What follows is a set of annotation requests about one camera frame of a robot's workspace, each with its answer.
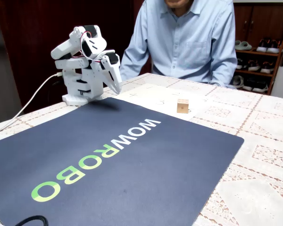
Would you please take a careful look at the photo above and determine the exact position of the small wooden die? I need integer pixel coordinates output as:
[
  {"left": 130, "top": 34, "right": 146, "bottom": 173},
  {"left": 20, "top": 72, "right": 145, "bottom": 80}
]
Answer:
[{"left": 176, "top": 98, "right": 190, "bottom": 114}]

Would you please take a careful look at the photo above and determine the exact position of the person's right forearm blue sleeve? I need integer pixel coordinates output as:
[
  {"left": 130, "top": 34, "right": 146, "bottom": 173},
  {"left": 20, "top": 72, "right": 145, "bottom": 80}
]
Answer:
[{"left": 119, "top": 50, "right": 147, "bottom": 82}]

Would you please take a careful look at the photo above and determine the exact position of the person's left forearm blue sleeve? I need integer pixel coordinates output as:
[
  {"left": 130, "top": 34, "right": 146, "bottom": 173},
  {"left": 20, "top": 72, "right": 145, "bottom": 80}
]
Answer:
[{"left": 207, "top": 56, "right": 238, "bottom": 89}]

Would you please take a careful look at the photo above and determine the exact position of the person in blue shirt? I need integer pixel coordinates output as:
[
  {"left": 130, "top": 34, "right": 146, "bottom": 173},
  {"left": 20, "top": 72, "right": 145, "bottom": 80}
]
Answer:
[{"left": 119, "top": 0, "right": 238, "bottom": 89}]

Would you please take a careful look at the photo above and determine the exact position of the dark wooden wardrobe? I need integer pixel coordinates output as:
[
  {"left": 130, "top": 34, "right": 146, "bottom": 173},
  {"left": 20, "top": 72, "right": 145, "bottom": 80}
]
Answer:
[{"left": 0, "top": 0, "right": 144, "bottom": 114}]

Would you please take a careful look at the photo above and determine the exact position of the dark blue WOWROBO mat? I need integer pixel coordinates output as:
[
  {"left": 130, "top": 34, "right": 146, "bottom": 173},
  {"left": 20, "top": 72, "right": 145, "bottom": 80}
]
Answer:
[{"left": 0, "top": 97, "right": 245, "bottom": 226}]

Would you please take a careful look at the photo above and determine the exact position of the grey sandal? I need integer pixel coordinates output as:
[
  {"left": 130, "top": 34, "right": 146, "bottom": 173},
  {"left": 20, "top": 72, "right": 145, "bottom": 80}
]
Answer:
[{"left": 231, "top": 75, "right": 245, "bottom": 89}]

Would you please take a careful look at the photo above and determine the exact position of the black orange white sneaker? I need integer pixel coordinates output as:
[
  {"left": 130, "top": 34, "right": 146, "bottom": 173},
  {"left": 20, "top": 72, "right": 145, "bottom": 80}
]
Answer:
[
  {"left": 256, "top": 39, "right": 271, "bottom": 53},
  {"left": 266, "top": 40, "right": 281, "bottom": 54}
]

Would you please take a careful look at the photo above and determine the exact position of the brown wooden cabinet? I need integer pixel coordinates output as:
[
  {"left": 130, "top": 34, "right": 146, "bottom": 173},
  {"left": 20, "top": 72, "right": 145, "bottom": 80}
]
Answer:
[{"left": 233, "top": 2, "right": 283, "bottom": 48}]

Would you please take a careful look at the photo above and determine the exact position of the white lace tablecloth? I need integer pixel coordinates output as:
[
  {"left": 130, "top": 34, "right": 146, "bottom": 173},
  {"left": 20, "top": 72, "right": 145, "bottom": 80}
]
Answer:
[{"left": 0, "top": 73, "right": 283, "bottom": 226}]

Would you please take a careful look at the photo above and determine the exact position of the wooden shoe rack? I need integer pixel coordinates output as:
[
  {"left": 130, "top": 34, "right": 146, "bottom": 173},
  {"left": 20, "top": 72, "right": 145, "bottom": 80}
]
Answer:
[{"left": 231, "top": 35, "right": 283, "bottom": 95}]

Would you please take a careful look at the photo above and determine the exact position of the white storage box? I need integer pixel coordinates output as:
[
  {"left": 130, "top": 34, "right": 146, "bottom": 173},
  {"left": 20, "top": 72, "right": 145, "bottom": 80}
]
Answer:
[{"left": 270, "top": 65, "right": 283, "bottom": 100}]

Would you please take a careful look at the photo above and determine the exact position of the red white servo wire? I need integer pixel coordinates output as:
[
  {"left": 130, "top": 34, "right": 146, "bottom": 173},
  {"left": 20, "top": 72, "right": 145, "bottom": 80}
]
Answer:
[{"left": 78, "top": 30, "right": 102, "bottom": 63}]

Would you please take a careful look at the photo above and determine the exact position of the white USB cable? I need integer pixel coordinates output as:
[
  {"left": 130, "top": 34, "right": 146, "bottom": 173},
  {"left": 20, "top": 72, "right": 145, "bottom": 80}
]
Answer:
[{"left": 0, "top": 72, "right": 63, "bottom": 139}]

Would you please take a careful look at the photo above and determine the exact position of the black cable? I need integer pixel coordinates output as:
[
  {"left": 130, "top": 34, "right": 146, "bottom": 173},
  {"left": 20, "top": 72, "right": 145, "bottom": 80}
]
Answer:
[{"left": 14, "top": 215, "right": 49, "bottom": 226}]

